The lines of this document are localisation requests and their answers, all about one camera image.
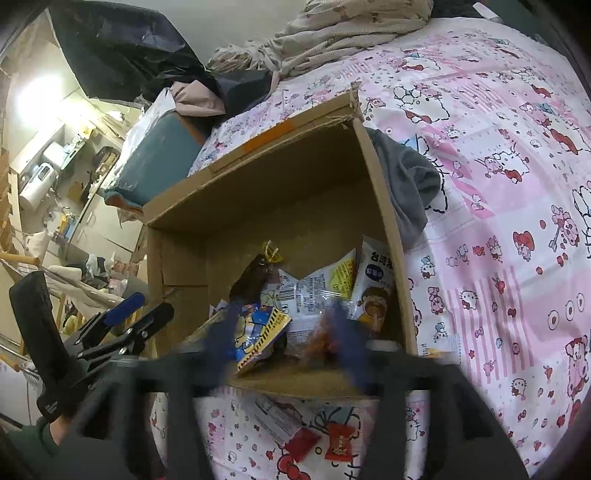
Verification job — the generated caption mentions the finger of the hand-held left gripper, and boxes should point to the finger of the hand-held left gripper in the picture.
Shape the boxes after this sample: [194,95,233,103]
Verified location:
[78,292,147,341]
[76,303,175,361]

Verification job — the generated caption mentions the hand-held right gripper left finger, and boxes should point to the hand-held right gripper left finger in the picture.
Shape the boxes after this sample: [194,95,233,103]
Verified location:
[60,304,246,480]

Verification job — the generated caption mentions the red square packet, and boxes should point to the red square packet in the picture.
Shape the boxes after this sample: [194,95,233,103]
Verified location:
[283,427,320,462]

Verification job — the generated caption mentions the white paper sheets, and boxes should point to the white paper sheets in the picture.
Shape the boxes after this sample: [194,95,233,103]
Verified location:
[119,88,179,154]

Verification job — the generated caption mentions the dark cloth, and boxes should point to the dark cloth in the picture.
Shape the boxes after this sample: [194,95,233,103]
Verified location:
[214,69,281,117]

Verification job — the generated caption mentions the pink cartoon printed bedsheet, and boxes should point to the pink cartoon printed bedsheet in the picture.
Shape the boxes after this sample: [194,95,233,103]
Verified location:
[151,18,591,480]

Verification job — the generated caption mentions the white kitchen appliance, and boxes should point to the white kitchen appliance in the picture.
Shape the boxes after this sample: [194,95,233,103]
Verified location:
[18,142,64,212]

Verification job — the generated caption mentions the silver white snack packet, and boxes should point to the silver white snack packet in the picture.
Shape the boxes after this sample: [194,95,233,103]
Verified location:
[276,248,358,334]

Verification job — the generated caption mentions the grey cloth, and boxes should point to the grey cloth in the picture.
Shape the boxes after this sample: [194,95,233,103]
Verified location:
[368,128,445,253]

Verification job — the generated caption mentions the person's left forearm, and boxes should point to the person's left forearm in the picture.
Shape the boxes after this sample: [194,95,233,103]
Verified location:
[4,418,65,480]

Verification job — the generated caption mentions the blue yellow snack packet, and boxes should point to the blue yellow snack packet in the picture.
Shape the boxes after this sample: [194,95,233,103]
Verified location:
[235,304,293,376]

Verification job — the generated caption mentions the brown cardboard box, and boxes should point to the brown cardboard box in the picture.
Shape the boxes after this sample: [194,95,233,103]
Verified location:
[141,89,419,401]

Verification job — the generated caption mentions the pink cloth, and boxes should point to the pink cloth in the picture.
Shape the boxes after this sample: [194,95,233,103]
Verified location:
[168,80,228,119]

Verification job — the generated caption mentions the red printed candy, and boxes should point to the red printed candy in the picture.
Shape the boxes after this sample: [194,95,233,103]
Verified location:
[324,424,357,462]

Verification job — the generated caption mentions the beige drawer cabinet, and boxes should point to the beige drawer cabinet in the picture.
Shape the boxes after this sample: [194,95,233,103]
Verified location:
[60,194,145,269]

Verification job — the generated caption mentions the black plastic bag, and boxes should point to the black plastic bag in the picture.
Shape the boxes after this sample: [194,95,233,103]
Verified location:
[59,0,209,101]

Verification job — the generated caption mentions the clear white labelled packet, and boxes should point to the clear white labelled packet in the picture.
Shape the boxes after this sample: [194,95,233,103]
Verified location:
[253,396,306,445]

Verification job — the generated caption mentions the person's left hand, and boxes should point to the person's left hand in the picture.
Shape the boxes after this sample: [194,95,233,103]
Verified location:
[48,412,77,446]

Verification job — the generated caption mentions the white cartoon figure packet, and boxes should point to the white cartoon figure packet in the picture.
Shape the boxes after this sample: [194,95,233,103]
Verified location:
[349,234,399,334]

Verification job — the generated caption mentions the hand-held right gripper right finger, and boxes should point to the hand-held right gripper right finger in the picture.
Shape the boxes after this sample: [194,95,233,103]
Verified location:
[331,306,530,480]

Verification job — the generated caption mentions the small white yellow packet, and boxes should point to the small white yellow packet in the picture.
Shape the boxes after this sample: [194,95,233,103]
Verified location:
[417,334,463,360]

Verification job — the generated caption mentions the dark brown snack packet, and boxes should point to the dark brown snack packet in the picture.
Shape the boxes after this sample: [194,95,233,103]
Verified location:
[229,239,283,306]

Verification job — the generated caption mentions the orange clear candy wrapper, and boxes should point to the orange clear candy wrapper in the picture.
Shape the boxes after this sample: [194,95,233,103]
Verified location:
[302,318,342,367]

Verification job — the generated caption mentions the crumpled beige printed blanket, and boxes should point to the crumpled beige printed blanket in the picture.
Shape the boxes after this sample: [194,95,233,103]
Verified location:
[205,0,435,78]

